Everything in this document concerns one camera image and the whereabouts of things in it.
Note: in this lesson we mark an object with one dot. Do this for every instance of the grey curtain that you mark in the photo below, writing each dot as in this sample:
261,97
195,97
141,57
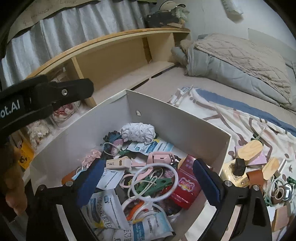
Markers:
66,29

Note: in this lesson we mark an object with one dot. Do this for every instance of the green clothespin with tie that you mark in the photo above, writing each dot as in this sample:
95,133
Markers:
151,186

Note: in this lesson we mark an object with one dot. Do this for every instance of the brown tape roll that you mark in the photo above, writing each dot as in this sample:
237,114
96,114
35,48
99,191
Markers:
278,195

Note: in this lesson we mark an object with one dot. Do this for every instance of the oval wooden box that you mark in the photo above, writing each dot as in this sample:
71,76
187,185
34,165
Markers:
250,151

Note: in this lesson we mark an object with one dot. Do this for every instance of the white cap on shelf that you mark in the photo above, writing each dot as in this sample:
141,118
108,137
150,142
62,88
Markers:
170,5

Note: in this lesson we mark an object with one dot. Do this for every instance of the white mask packet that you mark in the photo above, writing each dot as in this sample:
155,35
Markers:
104,211

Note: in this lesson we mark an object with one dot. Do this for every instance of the white hanging paper bag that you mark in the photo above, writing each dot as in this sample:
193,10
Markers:
231,8

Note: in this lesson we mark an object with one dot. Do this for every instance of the black bag on shelf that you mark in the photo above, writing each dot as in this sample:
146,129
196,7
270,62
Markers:
161,19

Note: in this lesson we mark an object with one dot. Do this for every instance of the doll in white dress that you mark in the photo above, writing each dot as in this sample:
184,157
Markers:
37,131

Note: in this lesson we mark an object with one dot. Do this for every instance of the pink candy bag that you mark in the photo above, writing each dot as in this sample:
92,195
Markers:
88,160

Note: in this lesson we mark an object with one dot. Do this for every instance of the cartoon bear patterned blanket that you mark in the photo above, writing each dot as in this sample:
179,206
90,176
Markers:
245,124

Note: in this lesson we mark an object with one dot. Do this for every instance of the flat oval wooden lid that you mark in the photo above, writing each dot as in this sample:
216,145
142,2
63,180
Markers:
270,168

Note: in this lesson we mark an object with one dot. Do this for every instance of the white headboard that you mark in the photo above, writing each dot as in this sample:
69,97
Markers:
266,40

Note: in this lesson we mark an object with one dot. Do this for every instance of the pink flat pouch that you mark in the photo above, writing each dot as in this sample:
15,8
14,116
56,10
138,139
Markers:
260,160

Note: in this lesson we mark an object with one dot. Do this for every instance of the white yarn ball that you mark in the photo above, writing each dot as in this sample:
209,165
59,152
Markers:
138,132

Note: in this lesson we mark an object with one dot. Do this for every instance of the person's left hand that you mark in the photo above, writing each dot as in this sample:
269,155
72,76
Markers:
12,185

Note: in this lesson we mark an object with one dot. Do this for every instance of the red boxed carton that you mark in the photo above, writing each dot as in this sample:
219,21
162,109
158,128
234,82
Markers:
188,187

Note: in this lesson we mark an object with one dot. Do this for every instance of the black hexagonal box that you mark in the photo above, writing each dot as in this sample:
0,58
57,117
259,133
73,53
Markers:
239,167

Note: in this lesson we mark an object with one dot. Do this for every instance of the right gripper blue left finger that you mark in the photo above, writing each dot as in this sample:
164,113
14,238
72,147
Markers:
45,222

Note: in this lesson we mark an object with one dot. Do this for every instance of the brown leather card holder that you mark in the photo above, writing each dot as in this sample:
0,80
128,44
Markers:
256,178

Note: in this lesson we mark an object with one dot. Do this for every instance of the left beige quilted pillow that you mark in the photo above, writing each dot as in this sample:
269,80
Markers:
258,61

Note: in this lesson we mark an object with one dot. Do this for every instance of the small wooden stamp block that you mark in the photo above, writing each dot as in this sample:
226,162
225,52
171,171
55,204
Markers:
120,163

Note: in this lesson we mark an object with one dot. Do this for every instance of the wooden bedside shelf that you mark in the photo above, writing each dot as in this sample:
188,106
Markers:
118,61

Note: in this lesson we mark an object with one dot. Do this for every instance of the pink handheld fan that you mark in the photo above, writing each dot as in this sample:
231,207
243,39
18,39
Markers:
160,157

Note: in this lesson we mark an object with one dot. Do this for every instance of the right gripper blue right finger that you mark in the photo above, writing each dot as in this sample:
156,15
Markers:
253,221

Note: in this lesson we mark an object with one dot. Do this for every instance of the yellow cardboard box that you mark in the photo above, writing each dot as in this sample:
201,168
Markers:
227,174

